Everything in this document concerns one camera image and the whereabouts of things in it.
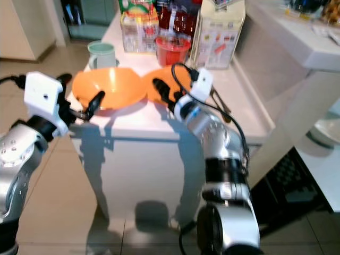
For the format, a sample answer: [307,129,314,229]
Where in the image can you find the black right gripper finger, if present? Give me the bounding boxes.
[151,78,172,98]

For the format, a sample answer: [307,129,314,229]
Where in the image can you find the orange plastic bowl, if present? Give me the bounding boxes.
[141,66,195,105]
[72,67,149,112]

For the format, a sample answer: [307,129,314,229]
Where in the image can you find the red plastic cup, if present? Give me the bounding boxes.
[155,36,192,67]

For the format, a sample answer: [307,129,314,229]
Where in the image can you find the pale green mug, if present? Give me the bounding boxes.
[87,40,117,70]

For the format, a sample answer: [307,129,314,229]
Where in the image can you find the beige cabinet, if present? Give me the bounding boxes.
[0,0,58,60]

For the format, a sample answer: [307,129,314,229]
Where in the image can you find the dark glass door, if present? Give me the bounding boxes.
[61,0,122,42]

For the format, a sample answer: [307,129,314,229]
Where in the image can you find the white table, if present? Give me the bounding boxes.
[68,5,277,226]

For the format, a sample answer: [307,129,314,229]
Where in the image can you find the large clear jug with label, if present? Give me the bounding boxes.
[191,0,246,70]

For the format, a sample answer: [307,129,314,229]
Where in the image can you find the white counter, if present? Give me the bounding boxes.
[243,0,340,186]

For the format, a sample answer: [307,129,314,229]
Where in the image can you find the black plastic crate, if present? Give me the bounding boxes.
[251,148,331,234]

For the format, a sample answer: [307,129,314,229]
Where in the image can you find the white basin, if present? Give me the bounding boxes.
[310,118,340,150]

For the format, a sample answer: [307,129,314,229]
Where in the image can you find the dark items on counter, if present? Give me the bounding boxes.
[288,0,340,26]

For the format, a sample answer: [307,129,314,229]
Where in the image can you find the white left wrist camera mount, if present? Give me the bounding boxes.
[24,71,70,122]

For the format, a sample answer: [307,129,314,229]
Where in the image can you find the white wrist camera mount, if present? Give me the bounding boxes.
[176,67,215,122]
[24,71,70,122]

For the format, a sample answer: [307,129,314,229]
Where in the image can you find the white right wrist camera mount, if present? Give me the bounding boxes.
[176,67,215,122]

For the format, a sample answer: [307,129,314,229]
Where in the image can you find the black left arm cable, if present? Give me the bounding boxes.
[0,74,28,90]

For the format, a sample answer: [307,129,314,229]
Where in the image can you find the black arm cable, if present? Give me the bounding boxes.
[171,62,250,165]
[0,74,28,90]

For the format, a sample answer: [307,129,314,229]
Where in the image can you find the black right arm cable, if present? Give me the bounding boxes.
[171,62,250,165]

